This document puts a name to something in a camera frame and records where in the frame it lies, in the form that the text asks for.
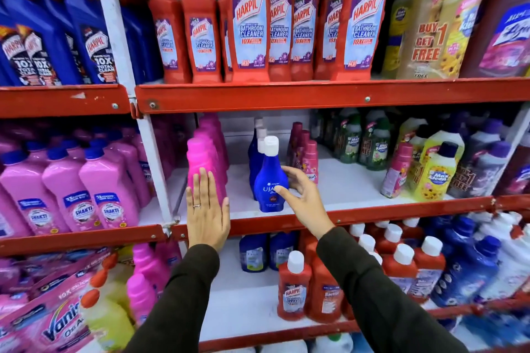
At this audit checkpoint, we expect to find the person's right hand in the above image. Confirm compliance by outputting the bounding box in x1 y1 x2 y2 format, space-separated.
274 165 335 240

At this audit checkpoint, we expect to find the person's left hand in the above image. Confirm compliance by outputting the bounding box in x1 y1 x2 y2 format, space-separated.
186 168 231 252

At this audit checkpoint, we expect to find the blue bottle with white cap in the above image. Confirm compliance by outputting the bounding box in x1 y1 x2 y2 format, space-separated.
253 136 290 213
248 117 266 159
248 127 268 200

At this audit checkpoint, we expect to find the person's left forearm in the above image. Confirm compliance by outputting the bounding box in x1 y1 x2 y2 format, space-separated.
123 244 220 353

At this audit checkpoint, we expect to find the person's right forearm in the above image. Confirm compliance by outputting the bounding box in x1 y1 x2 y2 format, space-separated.
316 226 469 353

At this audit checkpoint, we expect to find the magenta plastic bottle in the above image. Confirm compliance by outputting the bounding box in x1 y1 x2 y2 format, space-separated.
187 137 228 205
195 127 229 184
200 113 231 170

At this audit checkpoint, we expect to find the small pink fabric conditioner bottle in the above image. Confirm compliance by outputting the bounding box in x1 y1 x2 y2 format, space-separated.
286 121 303 167
294 130 311 170
301 140 319 184

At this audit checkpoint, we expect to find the dark blue squat bottle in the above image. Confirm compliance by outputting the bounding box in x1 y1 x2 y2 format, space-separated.
239 234 269 273
269 231 300 272

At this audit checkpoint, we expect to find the white shelf board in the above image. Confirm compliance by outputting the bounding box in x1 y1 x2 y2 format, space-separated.
177 129 497 220
199 237 439 343

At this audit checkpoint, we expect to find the row of green cleaner bottles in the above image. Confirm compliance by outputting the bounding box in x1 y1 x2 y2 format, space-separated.
310 108 392 172

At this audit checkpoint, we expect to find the red metal shelf beam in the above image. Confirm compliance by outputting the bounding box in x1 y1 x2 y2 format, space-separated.
135 77 530 114
171 195 530 242
198 294 530 352
0 224 167 258
0 84 131 119

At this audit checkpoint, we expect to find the group of small red bottles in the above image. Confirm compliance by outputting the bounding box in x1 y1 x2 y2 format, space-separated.
277 218 447 323

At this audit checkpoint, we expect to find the group of pink blue-capped bottles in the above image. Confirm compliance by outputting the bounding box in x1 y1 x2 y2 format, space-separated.
0 124 175 238

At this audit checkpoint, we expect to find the yellow bottle with orange cap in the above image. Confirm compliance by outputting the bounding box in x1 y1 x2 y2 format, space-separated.
80 288 136 352
89 253 134 308

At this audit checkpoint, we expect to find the small pink cleaner bottle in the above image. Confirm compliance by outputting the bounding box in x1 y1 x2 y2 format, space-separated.
380 142 414 199

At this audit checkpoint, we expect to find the yellow bottle with dark cap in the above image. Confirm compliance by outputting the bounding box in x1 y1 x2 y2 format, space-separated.
419 129 465 164
394 117 429 153
407 141 459 203

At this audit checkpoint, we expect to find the white plastic bottle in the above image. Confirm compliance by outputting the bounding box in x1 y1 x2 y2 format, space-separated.
260 339 309 353

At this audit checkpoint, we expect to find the white bottle with green cap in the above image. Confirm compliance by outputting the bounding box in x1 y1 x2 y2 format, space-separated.
311 332 354 353

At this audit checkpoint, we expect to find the stack of pink packs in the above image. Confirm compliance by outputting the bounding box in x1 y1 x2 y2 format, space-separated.
0 247 112 308

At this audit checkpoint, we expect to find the row of tall red cleaner bottles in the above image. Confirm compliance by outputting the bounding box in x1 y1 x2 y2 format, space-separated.
148 0 396 84

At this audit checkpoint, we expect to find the pink stain remover pack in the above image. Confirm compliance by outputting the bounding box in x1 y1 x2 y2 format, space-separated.
0 270 106 353

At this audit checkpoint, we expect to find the grey bottle with purple cap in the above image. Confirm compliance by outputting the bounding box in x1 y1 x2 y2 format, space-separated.
447 140 512 200
463 119 504 159

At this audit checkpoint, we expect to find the large yellow floor cleaner bottle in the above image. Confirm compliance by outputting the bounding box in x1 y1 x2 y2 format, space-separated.
397 0 461 80
381 0 415 79
431 0 487 79

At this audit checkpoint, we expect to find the row of blue cleaner bottles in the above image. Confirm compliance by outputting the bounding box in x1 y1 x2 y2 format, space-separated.
0 0 163 87

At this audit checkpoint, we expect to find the dark maroon bottle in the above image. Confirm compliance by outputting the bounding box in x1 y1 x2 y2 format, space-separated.
494 133 530 196

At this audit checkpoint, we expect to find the pile of blue packs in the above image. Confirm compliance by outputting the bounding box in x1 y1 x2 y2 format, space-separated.
439 311 530 348

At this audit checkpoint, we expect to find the large maroon floor cleaner bottle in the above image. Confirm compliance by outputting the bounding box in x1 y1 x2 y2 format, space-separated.
459 0 530 79

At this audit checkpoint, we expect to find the white metal shelf post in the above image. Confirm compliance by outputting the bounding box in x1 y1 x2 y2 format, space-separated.
89 0 179 238
492 104 530 197

